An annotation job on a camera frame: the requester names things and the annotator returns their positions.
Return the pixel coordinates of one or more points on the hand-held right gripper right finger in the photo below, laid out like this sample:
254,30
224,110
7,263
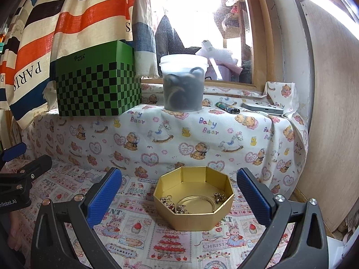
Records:
253,199

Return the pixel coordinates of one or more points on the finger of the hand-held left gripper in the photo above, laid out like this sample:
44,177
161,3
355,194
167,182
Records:
14,152
28,169

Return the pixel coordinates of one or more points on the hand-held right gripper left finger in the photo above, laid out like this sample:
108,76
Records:
103,199

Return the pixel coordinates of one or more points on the gold octagonal box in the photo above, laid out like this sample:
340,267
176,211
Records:
196,221

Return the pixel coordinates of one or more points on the person's left hand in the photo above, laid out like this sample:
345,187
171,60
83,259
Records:
19,235

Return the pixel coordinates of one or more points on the pink printed mat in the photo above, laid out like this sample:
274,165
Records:
168,246

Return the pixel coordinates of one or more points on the flat white grey device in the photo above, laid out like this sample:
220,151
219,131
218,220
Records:
263,108

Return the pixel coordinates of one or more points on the patterned lighter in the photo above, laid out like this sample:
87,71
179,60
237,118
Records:
227,108

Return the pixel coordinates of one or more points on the bear print white cloth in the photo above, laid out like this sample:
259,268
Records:
182,134

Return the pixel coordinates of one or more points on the green checkered box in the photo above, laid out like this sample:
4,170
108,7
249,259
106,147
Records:
98,89

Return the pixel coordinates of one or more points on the striped woven curtain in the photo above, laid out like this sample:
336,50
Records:
36,47

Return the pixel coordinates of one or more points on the brown wooden board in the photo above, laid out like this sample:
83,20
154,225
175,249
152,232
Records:
336,117

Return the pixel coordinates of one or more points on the translucent plastic container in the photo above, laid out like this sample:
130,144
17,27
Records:
182,89

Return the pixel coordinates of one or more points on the pink cloth bundle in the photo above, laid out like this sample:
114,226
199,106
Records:
224,61

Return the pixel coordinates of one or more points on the pastel plaid curtain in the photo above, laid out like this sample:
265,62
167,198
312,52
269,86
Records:
143,33

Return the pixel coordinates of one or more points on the dark cloth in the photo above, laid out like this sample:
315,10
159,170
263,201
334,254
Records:
165,39

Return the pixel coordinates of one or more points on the wooden window frame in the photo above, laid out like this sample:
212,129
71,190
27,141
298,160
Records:
263,33

